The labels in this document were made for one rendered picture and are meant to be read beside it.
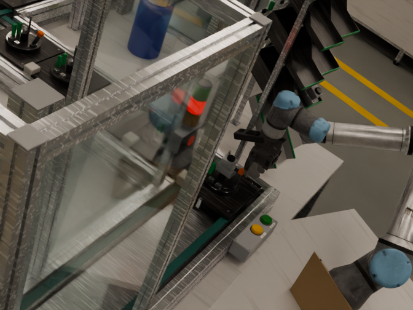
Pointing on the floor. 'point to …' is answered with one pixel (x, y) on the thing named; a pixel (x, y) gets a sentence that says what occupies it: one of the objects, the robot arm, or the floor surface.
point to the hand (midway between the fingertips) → (245, 173)
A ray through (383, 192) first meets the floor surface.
